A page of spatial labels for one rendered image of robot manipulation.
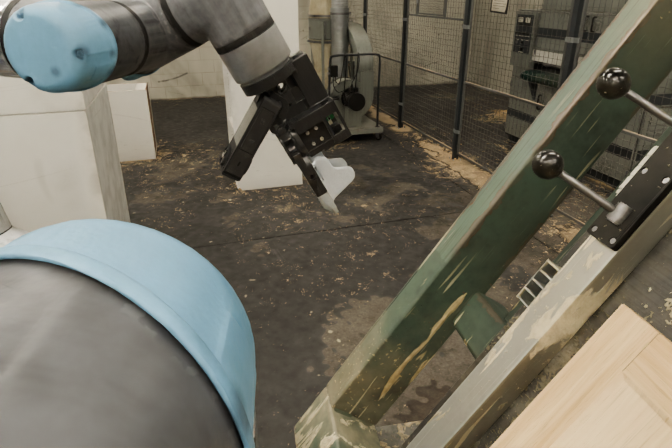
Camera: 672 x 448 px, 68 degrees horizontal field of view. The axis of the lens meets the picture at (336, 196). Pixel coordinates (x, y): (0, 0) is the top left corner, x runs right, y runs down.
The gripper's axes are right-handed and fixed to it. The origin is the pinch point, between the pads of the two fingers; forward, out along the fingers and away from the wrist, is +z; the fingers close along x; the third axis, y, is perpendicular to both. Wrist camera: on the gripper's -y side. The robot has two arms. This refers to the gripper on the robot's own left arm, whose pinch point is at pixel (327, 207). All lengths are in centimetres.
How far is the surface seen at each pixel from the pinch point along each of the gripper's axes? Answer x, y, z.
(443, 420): -14.2, -1.8, 30.9
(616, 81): -12.6, 36.3, -0.9
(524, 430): -23.2, 6.2, 28.3
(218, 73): 795, -29, 101
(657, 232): -19.3, 32.1, 16.2
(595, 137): 3.9, 43.3, 16.9
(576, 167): 4.1, 38.8, 20.2
